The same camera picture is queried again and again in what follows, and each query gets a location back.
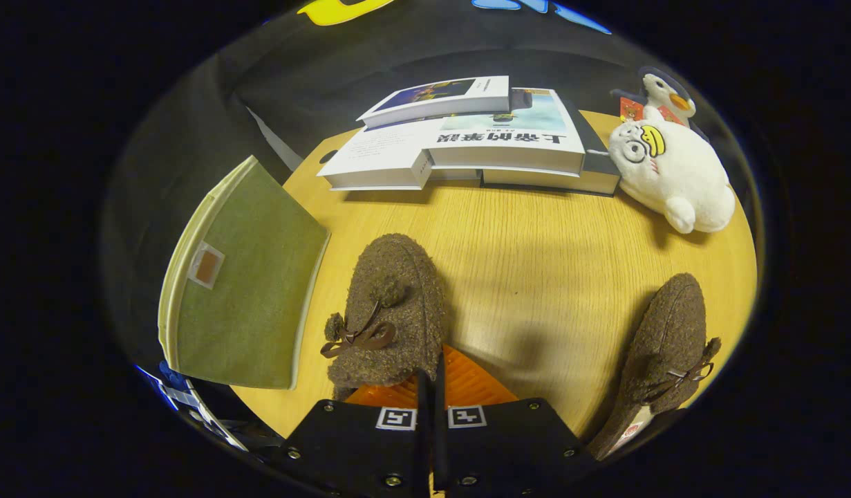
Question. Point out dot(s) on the green fabric storage box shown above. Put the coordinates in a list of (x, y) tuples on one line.
[(252, 290)]

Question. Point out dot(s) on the white plush seal toy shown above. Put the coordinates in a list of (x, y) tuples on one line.
[(681, 180)]

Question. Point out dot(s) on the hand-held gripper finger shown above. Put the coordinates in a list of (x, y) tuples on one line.
[(440, 449), (424, 449)]

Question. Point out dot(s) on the navy penguin plush toy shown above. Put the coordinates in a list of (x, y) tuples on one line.
[(664, 90)]

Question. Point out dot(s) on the brown fuzzy shoe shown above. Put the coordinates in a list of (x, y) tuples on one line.
[(667, 332), (397, 290)]

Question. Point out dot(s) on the sky-blue cover book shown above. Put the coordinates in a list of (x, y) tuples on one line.
[(529, 142)]

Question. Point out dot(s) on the blue picture cover book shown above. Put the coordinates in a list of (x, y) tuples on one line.
[(453, 104)]

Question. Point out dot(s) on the black cover book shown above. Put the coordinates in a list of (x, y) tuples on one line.
[(591, 138)]

